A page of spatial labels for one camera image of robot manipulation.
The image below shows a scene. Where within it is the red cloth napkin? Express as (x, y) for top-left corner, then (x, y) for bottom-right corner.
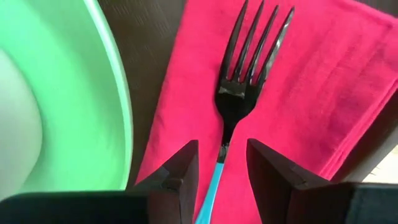
(135, 0), (398, 224)

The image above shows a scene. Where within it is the green plate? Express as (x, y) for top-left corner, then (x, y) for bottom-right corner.
(0, 0), (134, 200)

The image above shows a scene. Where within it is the black fork blue handle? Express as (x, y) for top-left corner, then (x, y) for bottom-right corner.
(194, 0), (295, 224)

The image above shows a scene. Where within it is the white bowl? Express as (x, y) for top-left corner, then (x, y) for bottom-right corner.
(0, 49), (44, 200)

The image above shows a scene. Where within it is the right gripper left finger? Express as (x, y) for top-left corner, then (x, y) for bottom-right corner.
(0, 139), (200, 224)

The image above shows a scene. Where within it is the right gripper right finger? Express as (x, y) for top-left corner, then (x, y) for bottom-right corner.
(246, 138), (398, 224)

